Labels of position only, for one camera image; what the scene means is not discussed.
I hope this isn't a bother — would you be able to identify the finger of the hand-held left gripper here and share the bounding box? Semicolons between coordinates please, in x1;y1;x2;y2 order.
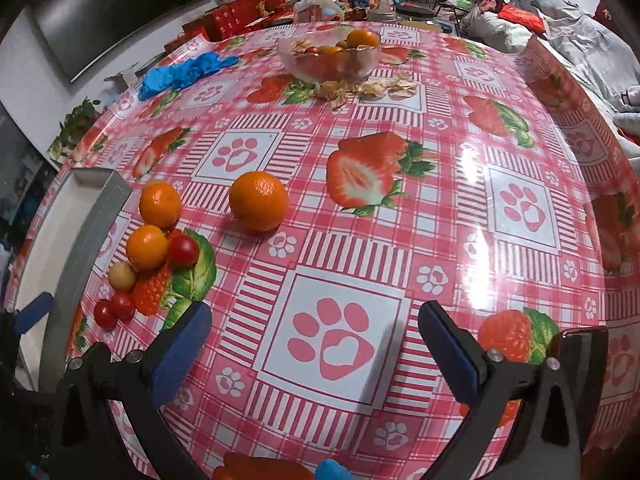
12;291;55;336

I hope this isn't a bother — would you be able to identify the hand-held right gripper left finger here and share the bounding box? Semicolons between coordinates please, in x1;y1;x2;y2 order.
52;300;226;480

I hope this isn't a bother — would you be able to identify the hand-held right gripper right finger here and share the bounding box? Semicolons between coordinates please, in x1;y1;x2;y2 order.
419;301;587;480

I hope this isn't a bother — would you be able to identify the grey shallow tray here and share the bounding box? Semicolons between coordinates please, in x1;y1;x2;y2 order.
10;166;133;393

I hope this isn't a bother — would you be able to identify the cherry tomato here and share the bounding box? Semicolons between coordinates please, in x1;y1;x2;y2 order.
166;234;201;268
93;300;118;330
111;291;137;322

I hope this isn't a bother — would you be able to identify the tan longan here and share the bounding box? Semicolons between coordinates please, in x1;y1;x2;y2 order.
108;261;137;292

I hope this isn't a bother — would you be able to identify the small round orange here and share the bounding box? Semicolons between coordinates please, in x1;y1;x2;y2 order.
126;225;170;272

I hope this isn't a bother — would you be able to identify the mandarin orange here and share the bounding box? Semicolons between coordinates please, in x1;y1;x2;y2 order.
139;180;182;231
346;29;382;51

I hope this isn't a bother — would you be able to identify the large orange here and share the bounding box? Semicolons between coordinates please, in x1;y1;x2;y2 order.
228;171;290;232

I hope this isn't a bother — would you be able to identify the strawberry print tablecloth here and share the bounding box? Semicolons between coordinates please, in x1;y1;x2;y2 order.
0;20;640;480

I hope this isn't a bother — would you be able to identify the dark glass cabinet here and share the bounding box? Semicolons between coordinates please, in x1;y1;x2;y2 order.
0;105;56;241

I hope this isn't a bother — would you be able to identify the green potted plant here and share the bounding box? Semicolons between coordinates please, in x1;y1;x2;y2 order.
47;97;103;161

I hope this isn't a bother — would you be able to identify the pile of dry peels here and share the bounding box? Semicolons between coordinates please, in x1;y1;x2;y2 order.
314;71;420;108

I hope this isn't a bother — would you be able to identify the blue cloth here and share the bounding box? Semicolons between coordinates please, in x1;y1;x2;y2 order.
137;52;240;101

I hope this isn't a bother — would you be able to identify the clear glass bowl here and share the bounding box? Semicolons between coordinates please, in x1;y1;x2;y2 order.
276;30;383;83

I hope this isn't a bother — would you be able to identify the sofa with grey blanket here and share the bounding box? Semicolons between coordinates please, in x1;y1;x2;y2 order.
460;0;640;146

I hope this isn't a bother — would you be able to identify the stack of red gift boxes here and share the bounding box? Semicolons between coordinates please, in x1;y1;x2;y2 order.
165;0;296;53

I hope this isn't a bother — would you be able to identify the red flat cushion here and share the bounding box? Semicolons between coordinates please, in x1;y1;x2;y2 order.
500;4;546;33

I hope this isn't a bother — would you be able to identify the pile of snacks and bottles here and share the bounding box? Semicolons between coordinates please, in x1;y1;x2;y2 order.
292;0;451;28

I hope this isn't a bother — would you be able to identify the red patterned cushion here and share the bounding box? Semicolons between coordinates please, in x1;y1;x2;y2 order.
592;0;626;28

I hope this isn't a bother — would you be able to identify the black wall television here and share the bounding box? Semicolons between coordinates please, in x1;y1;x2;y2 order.
30;0;216;83

